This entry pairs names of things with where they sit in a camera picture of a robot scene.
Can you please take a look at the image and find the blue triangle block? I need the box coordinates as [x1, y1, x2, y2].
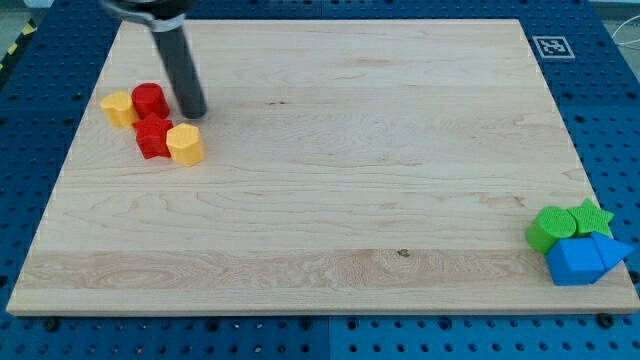
[590, 232, 633, 280]

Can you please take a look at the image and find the wooden board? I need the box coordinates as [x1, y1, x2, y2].
[7, 19, 639, 317]

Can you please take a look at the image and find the green star block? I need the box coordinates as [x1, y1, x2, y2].
[567, 199, 614, 237]

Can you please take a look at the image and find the yellow heart block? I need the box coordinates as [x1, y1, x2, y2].
[100, 91, 139, 129]

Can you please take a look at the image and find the red cylinder block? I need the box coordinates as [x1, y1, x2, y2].
[131, 83, 170, 119]

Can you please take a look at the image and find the yellow hexagon block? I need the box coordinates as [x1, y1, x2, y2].
[166, 123, 205, 167]

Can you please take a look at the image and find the red star block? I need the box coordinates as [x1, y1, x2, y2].
[133, 113, 174, 159]

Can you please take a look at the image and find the white cable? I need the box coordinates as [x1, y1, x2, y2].
[610, 13, 640, 51]

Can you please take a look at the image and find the white fiducial marker tag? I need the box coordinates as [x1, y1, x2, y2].
[532, 36, 575, 59]

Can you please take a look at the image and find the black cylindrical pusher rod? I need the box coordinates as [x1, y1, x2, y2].
[151, 17, 208, 119]

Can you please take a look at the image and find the blue cube block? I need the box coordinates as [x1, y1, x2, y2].
[545, 238, 605, 286]

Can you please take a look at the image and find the green cylinder block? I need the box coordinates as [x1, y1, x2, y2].
[525, 206, 577, 254]

